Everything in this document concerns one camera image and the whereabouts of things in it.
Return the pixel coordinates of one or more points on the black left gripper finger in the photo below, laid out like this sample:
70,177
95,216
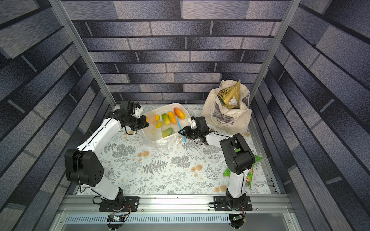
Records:
142,120
143,126

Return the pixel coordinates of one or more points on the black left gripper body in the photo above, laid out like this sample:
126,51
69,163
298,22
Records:
135,122

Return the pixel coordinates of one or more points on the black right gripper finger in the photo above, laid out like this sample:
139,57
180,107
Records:
191,136
184,132

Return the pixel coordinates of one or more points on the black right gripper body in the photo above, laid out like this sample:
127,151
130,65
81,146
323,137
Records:
187,133

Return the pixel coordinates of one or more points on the white oval plastic tray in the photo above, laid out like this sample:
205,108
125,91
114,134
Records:
169,107

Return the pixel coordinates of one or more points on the green yellow mango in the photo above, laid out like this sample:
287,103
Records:
166,119

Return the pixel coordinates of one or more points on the orange yellow mango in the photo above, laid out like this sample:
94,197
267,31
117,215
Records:
152,118

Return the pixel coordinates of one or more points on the clear blue-zipper zip-top bag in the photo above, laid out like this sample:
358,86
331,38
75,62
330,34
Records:
153,137

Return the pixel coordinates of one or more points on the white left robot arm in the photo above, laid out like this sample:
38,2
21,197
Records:
83,165

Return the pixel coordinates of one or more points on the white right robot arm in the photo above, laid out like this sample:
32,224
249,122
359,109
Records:
237,154

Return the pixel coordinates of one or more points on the red orange mango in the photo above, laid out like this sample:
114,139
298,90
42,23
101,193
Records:
179,113

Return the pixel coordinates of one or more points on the beige canvas tote bag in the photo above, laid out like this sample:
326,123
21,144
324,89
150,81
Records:
234,120

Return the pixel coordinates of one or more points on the green snack bag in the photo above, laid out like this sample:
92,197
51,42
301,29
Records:
249,175

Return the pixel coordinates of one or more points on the gold foil snack packet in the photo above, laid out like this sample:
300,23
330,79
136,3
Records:
229,97

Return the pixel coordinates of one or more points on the right small circuit board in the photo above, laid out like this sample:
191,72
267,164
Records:
236,220

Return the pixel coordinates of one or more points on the small circuit board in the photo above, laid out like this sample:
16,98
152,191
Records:
236,220
116,218

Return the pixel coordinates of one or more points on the left small circuit board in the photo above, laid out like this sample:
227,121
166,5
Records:
116,218

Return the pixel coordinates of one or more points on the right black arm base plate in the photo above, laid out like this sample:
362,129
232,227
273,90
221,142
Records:
224,203

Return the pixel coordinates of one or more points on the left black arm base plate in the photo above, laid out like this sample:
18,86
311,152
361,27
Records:
130,204

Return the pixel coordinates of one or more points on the left aluminium frame post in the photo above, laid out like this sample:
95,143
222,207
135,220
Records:
77,40

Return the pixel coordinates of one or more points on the aluminium frame post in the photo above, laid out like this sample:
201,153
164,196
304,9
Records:
293,5
77,40

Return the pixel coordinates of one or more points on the aluminium front rail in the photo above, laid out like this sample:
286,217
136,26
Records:
181,204

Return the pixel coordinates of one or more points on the right aluminium frame post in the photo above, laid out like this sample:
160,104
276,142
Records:
293,5

